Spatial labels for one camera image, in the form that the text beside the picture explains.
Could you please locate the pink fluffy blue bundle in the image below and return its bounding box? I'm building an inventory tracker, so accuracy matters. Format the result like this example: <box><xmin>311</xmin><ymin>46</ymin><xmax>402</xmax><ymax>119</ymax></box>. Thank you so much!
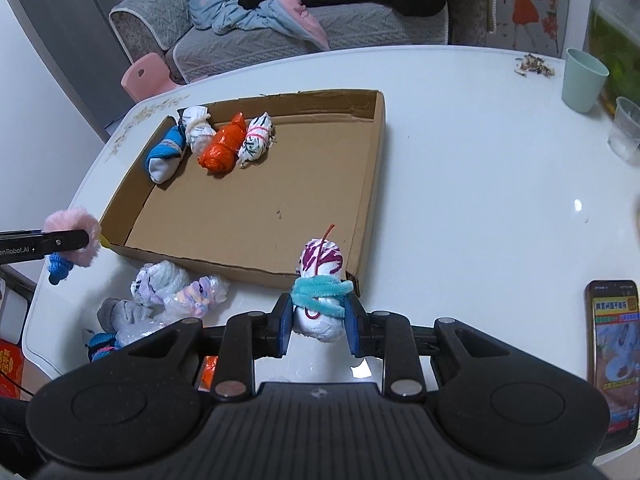
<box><xmin>42</xmin><ymin>207</ymin><xmax>101</xmax><ymax>285</ymax></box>

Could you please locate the round orange plastic bundle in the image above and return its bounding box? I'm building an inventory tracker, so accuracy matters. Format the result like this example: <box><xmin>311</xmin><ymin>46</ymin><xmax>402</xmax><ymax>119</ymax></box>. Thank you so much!
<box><xmin>198</xmin><ymin>356</ymin><xmax>218</xmax><ymax>392</ymax></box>

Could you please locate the pastel striped plastic bundle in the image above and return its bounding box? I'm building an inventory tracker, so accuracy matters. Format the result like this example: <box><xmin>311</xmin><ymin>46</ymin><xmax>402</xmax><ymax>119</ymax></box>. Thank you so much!
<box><xmin>160</xmin><ymin>275</ymin><xmax>230</xmax><ymax>323</ymax></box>

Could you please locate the white purple bundle teal tie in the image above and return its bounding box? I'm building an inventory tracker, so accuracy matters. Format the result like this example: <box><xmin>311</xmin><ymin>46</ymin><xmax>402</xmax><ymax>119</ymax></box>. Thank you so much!
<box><xmin>290</xmin><ymin>224</ymin><xmax>355</xmax><ymax>344</ymax></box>

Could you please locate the grey sock blue band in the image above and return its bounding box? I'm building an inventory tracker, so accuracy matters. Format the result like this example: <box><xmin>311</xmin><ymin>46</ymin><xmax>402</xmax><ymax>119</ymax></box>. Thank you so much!
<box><xmin>86</xmin><ymin>298</ymin><xmax>166</xmax><ymax>362</ymax></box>

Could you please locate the white lilac sock bundle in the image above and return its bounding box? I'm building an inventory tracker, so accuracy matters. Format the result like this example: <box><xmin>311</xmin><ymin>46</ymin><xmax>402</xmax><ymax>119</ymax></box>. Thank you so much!
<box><xmin>130</xmin><ymin>260</ymin><xmax>190</xmax><ymax>307</ymax></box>

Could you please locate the red paper bag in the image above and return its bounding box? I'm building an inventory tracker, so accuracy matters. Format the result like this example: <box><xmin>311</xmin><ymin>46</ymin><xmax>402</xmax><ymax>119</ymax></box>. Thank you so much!
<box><xmin>0</xmin><ymin>340</ymin><xmax>24</xmax><ymax>399</ymax></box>

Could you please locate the flat cardboard box tray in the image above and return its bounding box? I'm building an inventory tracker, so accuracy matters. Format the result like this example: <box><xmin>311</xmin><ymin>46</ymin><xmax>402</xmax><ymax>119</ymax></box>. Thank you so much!
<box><xmin>101</xmin><ymin>89</ymin><xmax>385</xmax><ymax>289</ymax></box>

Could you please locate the blue white sock roll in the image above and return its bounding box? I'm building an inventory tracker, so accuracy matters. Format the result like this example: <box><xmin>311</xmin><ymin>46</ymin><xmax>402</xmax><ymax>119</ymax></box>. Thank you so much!
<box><xmin>144</xmin><ymin>124</ymin><xmax>186</xmax><ymax>185</ymax></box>

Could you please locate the long orange plastic bundle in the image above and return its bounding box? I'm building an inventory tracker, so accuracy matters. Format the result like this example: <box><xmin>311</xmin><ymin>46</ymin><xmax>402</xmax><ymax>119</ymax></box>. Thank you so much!
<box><xmin>198</xmin><ymin>112</ymin><xmax>247</xmax><ymax>174</ymax></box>

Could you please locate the white green bundle pink tie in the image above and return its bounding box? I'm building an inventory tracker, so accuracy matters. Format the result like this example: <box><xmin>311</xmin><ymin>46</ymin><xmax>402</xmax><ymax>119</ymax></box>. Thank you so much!
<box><xmin>238</xmin><ymin>113</ymin><xmax>274</xmax><ymax>168</ymax></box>

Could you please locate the pink plastic stool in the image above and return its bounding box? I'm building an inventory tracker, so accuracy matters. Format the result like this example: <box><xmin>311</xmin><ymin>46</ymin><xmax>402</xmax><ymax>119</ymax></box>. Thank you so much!
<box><xmin>120</xmin><ymin>52</ymin><xmax>181</xmax><ymax>103</ymax></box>

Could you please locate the white bundle beige tie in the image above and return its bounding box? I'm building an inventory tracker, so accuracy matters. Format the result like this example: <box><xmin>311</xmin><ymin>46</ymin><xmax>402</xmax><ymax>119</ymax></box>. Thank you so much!
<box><xmin>180</xmin><ymin>106</ymin><xmax>216</xmax><ymax>157</ymax></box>

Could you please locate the smartphone with lit screen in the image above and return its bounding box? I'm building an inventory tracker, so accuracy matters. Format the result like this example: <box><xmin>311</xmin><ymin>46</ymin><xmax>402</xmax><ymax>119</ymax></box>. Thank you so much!
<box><xmin>585</xmin><ymin>280</ymin><xmax>639</xmax><ymax>454</ymax></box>

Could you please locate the grey quilted sofa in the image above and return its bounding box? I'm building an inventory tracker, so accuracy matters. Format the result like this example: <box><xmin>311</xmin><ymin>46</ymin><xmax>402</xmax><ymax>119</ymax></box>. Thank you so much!
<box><xmin>108</xmin><ymin>0</ymin><xmax>497</xmax><ymax>82</ymax></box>

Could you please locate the clear plastic cup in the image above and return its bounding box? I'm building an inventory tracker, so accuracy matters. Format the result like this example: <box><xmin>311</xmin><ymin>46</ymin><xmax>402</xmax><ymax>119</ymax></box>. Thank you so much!
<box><xmin>608</xmin><ymin>96</ymin><xmax>640</xmax><ymax>166</ymax></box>

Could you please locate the pile of seed shells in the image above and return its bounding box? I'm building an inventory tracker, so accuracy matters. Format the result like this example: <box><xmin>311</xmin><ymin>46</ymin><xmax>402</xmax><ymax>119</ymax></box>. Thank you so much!
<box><xmin>514</xmin><ymin>53</ymin><xmax>555</xmax><ymax>78</ymax></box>

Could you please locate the light blue garment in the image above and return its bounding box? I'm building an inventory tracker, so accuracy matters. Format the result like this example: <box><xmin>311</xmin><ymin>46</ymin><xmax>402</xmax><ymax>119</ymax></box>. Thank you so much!
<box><xmin>185</xmin><ymin>0</ymin><xmax>331</xmax><ymax>52</ymax></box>

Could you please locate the mint green cup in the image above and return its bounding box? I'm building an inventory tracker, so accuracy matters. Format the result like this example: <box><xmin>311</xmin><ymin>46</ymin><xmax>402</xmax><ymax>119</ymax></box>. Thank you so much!
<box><xmin>561</xmin><ymin>48</ymin><xmax>610</xmax><ymax>114</ymax></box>

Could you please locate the girl poster panel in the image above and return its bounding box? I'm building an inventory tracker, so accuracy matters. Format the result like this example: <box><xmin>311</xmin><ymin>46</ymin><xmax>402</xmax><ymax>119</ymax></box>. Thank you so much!
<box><xmin>488</xmin><ymin>0</ymin><xmax>570</xmax><ymax>58</ymax></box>

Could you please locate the glass fish tank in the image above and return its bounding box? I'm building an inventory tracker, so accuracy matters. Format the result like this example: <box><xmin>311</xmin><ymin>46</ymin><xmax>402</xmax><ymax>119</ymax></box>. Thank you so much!
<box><xmin>587</xmin><ymin>0</ymin><xmax>639</xmax><ymax>116</ymax></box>

